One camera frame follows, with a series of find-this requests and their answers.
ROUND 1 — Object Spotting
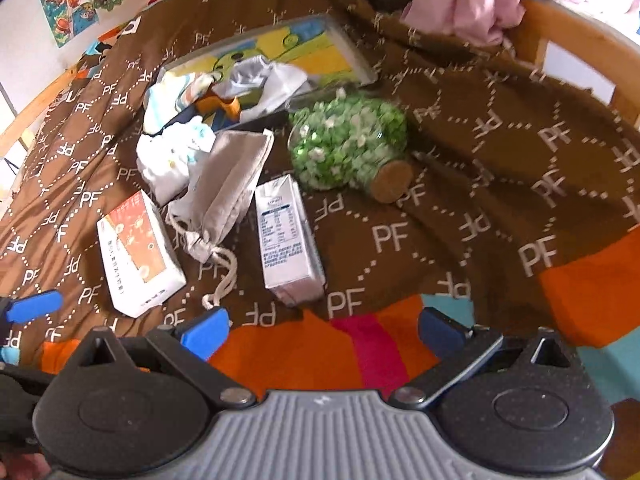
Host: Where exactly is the person's left hand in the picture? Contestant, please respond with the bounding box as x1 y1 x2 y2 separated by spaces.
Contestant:
0 452 49 480

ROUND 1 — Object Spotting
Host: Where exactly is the brown patterned blanket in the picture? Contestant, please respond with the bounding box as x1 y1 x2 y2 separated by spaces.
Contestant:
0 0 640 401

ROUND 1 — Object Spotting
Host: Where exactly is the orange-haired figure wall poster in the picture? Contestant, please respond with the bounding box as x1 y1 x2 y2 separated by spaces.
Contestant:
39 0 102 50

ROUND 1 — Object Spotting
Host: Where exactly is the orange cup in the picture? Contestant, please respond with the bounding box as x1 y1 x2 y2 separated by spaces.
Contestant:
196 94 242 122

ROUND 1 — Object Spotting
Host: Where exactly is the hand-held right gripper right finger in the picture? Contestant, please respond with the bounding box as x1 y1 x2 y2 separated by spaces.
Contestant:
388 306 584 409

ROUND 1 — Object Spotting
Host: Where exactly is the white milk carton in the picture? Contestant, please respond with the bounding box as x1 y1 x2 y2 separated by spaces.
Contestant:
255 175 327 309

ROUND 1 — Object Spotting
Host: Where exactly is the white printed baby cloth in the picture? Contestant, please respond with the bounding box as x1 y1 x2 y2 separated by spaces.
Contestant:
136 117 217 202

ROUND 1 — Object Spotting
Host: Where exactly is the glass jar of green stars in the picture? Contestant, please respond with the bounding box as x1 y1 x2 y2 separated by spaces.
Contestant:
287 87 415 206

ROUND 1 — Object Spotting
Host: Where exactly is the wooden bed frame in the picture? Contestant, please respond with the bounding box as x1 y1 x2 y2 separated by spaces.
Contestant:
0 0 640 162

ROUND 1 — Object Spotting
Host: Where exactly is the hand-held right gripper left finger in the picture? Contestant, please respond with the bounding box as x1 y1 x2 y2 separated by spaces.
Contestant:
65 306 258 409

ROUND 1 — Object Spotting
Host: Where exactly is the grey drawstring pouch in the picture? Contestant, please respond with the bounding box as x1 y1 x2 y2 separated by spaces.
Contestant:
167 129 276 311

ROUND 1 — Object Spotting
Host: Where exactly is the grey tray with frog picture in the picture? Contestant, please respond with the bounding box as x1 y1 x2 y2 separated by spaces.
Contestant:
157 14 379 134

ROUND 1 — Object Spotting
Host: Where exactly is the striped white towel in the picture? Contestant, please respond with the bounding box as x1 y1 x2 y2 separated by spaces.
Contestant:
142 72 221 135

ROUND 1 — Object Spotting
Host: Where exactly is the orange and white medicine box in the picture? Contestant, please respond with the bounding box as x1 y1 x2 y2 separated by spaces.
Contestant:
96 190 187 319

